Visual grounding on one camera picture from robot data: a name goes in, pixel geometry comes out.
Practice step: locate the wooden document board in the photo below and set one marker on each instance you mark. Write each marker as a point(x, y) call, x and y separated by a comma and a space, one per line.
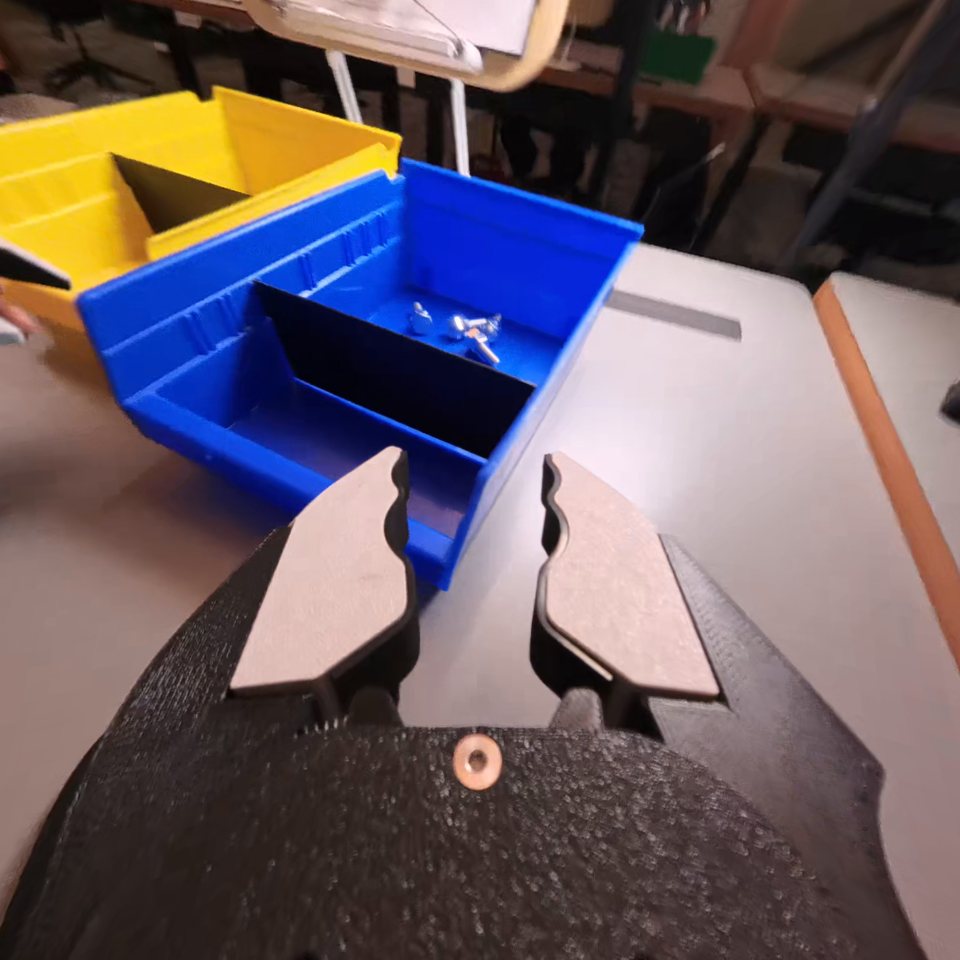
point(525, 52)

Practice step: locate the large yellow plastic bin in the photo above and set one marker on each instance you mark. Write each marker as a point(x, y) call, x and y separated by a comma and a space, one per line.
point(300, 142)

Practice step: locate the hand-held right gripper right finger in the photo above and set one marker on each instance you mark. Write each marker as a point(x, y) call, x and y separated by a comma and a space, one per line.
point(630, 600)

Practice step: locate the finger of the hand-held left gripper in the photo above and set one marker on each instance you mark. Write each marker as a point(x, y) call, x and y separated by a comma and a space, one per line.
point(30, 268)

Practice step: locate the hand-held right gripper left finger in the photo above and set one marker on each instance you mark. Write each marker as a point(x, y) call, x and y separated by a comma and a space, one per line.
point(330, 592)

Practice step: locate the printed instruction sheet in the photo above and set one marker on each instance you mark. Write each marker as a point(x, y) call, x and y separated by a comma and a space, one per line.
point(487, 22)

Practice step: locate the blue plastic bin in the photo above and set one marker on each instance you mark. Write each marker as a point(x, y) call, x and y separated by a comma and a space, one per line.
point(525, 225)

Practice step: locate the black bin divider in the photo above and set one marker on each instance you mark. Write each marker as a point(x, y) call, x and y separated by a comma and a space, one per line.
point(172, 195)
point(390, 375)

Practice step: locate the green plastic bin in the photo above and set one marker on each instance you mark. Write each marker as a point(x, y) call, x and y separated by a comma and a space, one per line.
point(679, 56)

